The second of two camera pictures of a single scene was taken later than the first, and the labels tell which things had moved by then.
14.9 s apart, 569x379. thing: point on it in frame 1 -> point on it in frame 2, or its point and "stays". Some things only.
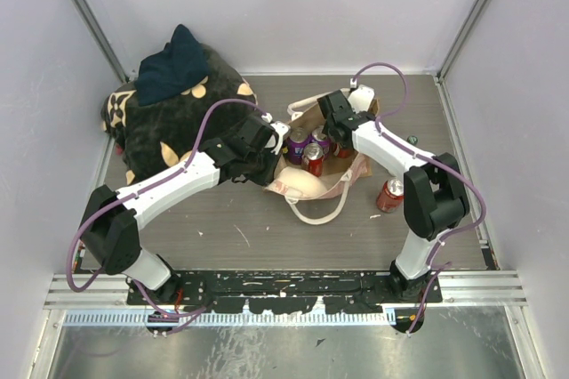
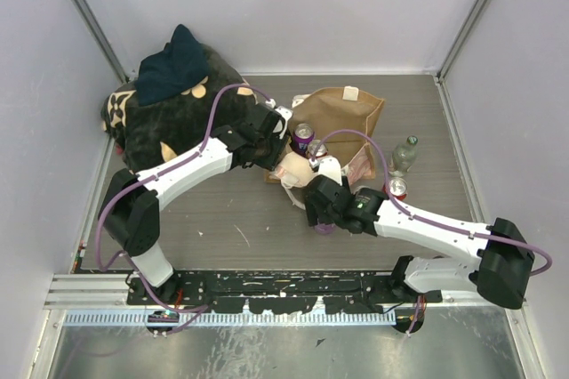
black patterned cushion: x=150 y=139 stays
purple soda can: x=299 y=137 -> x=325 y=228
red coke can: x=344 y=153 -> x=361 y=187
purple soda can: x=319 y=136 -> x=302 y=134
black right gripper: x=327 y=127 -> x=312 y=213
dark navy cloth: x=179 y=67 stays
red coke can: x=391 y=195 stays
